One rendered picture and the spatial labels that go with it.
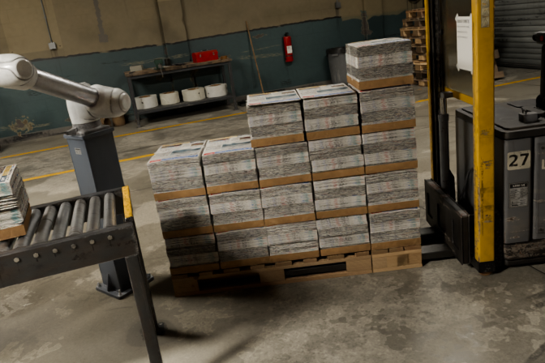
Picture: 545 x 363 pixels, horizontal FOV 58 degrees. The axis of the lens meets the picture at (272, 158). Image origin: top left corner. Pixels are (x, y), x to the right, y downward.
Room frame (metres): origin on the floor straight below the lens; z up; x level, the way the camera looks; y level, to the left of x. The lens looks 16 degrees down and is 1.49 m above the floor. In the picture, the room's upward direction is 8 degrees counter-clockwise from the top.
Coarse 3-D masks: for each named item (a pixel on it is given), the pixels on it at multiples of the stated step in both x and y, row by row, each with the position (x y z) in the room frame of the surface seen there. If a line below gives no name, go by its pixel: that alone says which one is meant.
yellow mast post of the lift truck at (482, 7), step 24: (480, 0) 2.31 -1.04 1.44; (480, 24) 2.31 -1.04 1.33; (480, 48) 2.31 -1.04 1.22; (480, 72) 2.31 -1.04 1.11; (480, 96) 2.31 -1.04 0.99; (480, 120) 2.31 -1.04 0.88; (480, 144) 2.31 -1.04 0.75; (480, 168) 2.31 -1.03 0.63; (480, 192) 2.31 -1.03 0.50; (480, 216) 2.31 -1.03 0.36; (480, 240) 2.31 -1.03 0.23
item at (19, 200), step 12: (0, 168) 1.98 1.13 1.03; (12, 168) 1.95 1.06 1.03; (0, 180) 1.79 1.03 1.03; (12, 180) 1.83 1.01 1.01; (0, 192) 1.75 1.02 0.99; (12, 192) 1.77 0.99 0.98; (24, 192) 1.99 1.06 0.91; (0, 204) 1.75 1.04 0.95; (12, 204) 1.76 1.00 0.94; (24, 204) 1.91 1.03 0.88; (0, 216) 1.75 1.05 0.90; (12, 216) 1.76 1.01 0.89; (24, 216) 1.87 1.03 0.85; (0, 228) 1.74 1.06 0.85
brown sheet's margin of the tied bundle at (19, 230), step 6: (30, 210) 2.00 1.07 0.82; (30, 216) 1.96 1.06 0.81; (24, 222) 1.80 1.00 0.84; (6, 228) 1.74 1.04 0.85; (12, 228) 1.75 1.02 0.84; (18, 228) 1.76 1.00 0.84; (24, 228) 1.77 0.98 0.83; (0, 234) 1.74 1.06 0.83; (6, 234) 1.74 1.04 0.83; (12, 234) 1.75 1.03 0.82; (18, 234) 1.76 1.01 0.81; (24, 234) 1.76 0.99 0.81; (0, 240) 1.73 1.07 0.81
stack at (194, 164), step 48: (192, 144) 2.80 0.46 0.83; (240, 144) 2.65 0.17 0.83; (288, 144) 2.52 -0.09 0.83; (336, 144) 2.52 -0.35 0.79; (240, 192) 2.52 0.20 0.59; (288, 192) 2.51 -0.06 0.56; (336, 192) 2.52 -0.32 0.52; (192, 240) 2.53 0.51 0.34; (240, 240) 2.53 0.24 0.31; (288, 240) 2.51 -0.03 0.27; (336, 240) 2.51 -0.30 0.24; (192, 288) 2.53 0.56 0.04; (240, 288) 2.52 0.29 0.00
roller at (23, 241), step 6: (36, 210) 2.07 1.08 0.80; (36, 216) 2.01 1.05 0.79; (30, 222) 1.92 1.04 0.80; (36, 222) 1.96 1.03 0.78; (30, 228) 1.86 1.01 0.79; (30, 234) 1.81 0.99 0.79; (18, 240) 1.74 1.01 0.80; (24, 240) 1.74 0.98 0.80; (30, 240) 1.77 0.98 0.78; (18, 246) 1.67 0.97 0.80
